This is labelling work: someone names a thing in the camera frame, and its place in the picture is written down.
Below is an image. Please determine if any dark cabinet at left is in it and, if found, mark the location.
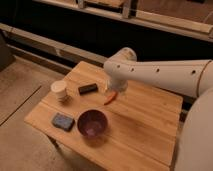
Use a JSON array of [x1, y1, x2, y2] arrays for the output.
[[0, 30, 15, 72]]

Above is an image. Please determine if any wooden table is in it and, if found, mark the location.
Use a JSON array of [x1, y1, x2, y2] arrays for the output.
[[25, 62, 183, 171]]

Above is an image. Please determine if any dark purple ceramic bowl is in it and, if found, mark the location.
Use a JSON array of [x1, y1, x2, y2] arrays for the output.
[[77, 110, 108, 138]]

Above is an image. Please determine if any blue sponge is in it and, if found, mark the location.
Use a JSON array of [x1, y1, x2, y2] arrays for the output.
[[52, 113, 75, 132]]

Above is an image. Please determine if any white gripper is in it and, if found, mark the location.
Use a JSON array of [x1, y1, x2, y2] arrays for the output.
[[104, 78, 128, 97]]

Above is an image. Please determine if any white paper cup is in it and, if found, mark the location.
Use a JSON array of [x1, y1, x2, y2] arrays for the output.
[[50, 80, 69, 103]]

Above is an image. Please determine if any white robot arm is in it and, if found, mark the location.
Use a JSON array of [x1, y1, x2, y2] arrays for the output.
[[104, 47, 213, 171]]

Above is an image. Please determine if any small black box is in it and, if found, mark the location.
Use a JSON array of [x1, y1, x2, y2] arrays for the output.
[[78, 83, 98, 95]]

